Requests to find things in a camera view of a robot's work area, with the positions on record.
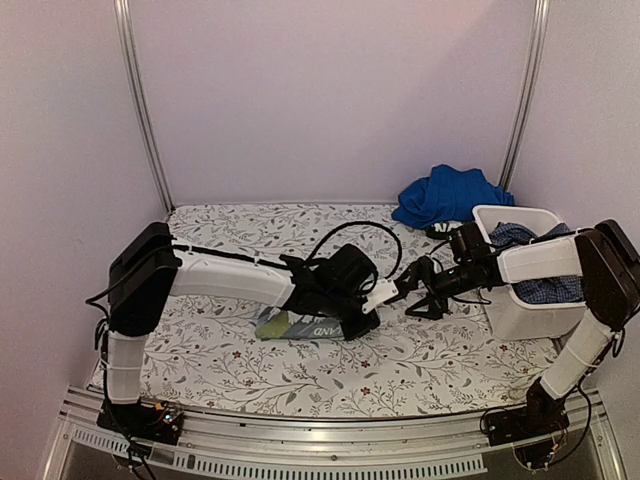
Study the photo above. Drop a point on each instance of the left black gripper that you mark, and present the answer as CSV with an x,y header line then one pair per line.
x,y
352,331

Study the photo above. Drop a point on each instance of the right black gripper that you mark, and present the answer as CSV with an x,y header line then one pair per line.
x,y
417,272

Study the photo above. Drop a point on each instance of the light blue shirt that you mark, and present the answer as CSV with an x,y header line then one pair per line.
x,y
274,324

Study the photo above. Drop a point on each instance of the blue pleated skirt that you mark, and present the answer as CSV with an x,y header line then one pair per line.
x,y
447,194

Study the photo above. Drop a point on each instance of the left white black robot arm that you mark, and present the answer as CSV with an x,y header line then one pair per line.
x,y
154,267

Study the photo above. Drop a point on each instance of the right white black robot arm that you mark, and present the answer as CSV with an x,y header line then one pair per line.
x,y
610,283

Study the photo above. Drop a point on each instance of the white plastic laundry basket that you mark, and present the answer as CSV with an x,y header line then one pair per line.
x,y
510,317

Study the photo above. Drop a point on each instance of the dark green printed garment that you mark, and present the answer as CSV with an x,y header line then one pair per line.
x,y
443,231

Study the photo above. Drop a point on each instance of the dark blue checkered garment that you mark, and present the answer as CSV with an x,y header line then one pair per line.
x,y
553,290

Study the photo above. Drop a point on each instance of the floral patterned table mat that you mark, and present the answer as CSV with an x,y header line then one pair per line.
x,y
205,352

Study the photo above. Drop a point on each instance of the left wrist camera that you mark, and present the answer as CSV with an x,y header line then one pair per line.
x,y
383,291

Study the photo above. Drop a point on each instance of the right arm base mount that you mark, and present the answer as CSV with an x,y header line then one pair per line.
x,y
540,415

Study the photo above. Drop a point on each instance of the right aluminium frame post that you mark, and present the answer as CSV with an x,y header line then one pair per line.
x,y
531,72

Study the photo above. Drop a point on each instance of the aluminium frame post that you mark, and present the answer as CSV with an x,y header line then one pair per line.
x,y
531,72
124,24

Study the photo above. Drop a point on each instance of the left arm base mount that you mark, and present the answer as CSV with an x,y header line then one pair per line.
x,y
162,422

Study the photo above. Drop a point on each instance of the left aluminium frame post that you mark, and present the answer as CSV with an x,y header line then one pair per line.
x,y
124,24

